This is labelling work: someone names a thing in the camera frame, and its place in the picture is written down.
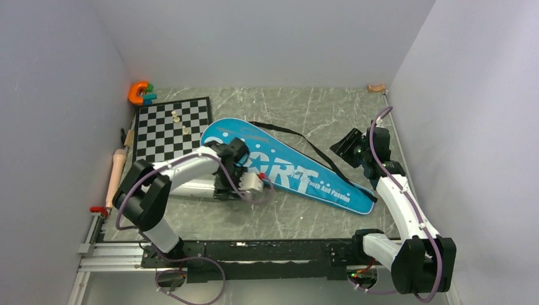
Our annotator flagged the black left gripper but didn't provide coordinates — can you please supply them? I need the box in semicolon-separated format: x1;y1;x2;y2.
214;167;248;201

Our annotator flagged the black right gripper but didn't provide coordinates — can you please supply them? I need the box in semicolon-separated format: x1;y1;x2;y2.
331;128;371;168

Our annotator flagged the white shuttlecock tube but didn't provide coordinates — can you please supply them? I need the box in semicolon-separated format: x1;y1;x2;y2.
170;179;215;198

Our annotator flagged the blue racket cover bag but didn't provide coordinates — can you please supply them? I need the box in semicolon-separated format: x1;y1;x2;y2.
200;118;377;215

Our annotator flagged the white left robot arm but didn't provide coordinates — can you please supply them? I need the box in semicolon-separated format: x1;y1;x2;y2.
112;138;249;267

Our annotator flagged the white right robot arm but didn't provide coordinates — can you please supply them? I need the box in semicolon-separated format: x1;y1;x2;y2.
330;126;456;295

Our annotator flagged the tan curved wooden piece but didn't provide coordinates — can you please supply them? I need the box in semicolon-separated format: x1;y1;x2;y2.
367;84;386;93

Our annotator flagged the black white chessboard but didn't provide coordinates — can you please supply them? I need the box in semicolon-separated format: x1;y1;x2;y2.
132;97;213;163

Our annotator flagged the teal toy block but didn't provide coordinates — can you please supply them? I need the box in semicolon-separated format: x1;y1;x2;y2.
142;83;157;105

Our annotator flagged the orange horseshoe magnet toy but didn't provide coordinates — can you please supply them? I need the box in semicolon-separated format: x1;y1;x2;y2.
127;81;150;106

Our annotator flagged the red grey clamp tool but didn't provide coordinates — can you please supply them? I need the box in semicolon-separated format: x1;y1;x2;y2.
89;206;109;219

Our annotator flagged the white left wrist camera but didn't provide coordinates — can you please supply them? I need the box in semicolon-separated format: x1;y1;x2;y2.
238;172;264;193

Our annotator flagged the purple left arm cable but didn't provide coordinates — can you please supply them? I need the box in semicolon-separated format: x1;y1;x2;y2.
114;151;275;305

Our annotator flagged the wooden handle tool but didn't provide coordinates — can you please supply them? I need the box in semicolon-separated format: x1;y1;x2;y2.
123;129;134;149

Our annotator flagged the aluminium frame rail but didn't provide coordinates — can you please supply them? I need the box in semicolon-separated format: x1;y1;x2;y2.
67;212;145;304

